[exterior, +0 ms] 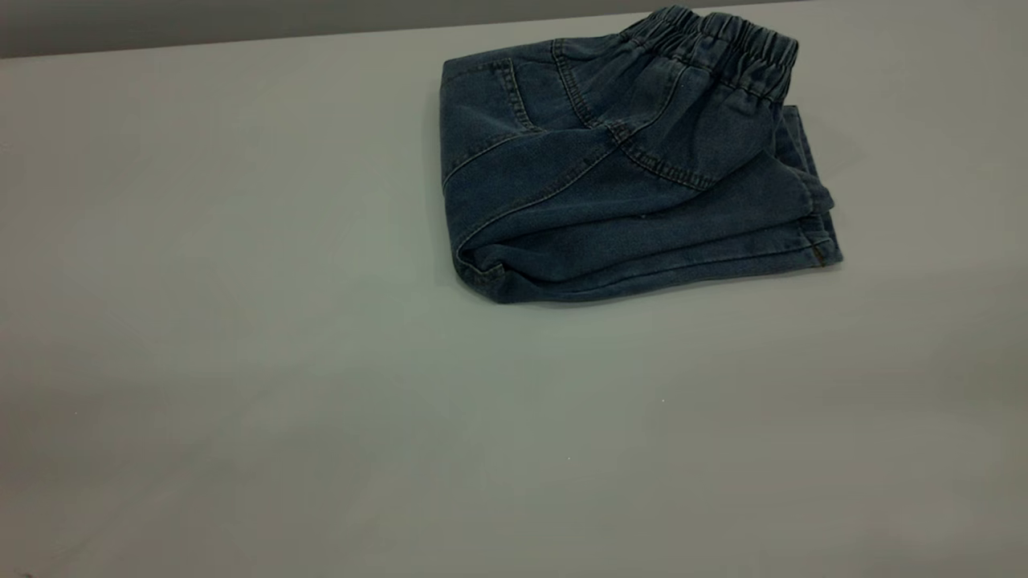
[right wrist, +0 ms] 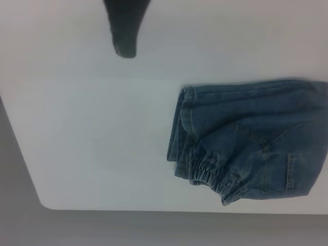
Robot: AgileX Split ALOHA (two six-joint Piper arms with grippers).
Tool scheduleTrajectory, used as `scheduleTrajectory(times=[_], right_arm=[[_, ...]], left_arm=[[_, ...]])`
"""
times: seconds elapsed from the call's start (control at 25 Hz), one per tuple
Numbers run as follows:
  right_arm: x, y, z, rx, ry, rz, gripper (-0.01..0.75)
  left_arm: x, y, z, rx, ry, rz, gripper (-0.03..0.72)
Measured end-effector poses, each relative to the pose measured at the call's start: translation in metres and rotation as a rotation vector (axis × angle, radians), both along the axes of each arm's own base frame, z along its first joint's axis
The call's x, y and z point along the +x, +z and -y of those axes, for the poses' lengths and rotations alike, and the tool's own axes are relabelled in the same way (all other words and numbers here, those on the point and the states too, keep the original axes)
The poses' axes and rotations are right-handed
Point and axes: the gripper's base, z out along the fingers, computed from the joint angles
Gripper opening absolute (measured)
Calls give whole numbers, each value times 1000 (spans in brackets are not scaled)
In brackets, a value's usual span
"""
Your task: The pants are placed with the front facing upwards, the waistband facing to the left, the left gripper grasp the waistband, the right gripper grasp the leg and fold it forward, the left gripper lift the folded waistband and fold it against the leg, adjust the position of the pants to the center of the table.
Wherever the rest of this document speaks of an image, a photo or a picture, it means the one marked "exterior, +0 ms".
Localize blue denim shorts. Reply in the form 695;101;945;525
439;5;844;305

